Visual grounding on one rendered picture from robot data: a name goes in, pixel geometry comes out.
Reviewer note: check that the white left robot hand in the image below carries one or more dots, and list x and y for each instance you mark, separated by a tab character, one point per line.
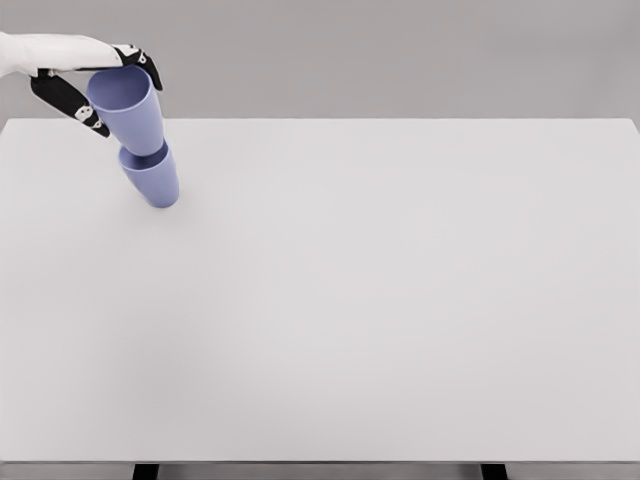
60	54

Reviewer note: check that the blue plastic cup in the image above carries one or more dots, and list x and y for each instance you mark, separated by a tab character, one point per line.
134	112
155	182

